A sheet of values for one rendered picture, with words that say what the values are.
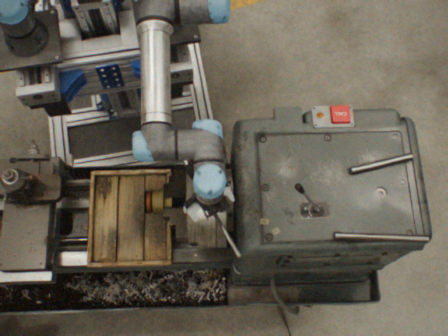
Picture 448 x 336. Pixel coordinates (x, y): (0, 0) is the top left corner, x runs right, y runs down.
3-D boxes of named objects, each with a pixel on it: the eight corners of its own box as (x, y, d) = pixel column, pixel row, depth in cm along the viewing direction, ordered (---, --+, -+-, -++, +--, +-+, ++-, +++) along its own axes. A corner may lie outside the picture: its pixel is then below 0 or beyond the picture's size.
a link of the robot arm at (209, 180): (225, 159, 128) (227, 194, 126) (224, 169, 139) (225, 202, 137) (192, 159, 128) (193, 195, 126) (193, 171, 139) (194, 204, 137)
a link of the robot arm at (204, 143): (176, 118, 132) (178, 162, 130) (222, 117, 133) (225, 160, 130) (178, 128, 140) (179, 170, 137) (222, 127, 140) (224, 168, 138)
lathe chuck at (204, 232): (213, 166, 203) (213, 143, 173) (215, 251, 196) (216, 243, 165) (189, 166, 203) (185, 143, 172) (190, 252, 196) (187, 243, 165)
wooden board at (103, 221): (171, 172, 210) (171, 169, 206) (171, 266, 198) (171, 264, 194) (93, 173, 209) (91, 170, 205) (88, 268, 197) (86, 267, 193)
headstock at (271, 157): (379, 148, 215) (414, 104, 179) (396, 269, 199) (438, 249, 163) (229, 152, 213) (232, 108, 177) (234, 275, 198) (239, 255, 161)
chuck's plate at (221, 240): (222, 166, 203) (225, 142, 173) (225, 250, 196) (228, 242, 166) (213, 166, 203) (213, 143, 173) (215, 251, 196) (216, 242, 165)
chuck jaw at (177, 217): (197, 206, 181) (197, 240, 175) (197, 212, 185) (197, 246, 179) (163, 207, 180) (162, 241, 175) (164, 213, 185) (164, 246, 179)
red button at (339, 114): (347, 107, 179) (348, 104, 177) (349, 124, 177) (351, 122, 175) (329, 108, 178) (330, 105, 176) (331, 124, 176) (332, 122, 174)
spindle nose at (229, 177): (232, 176, 197) (234, 162, 177) (234, 234, 192) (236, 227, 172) (223, 176, 197) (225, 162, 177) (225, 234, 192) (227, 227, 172)
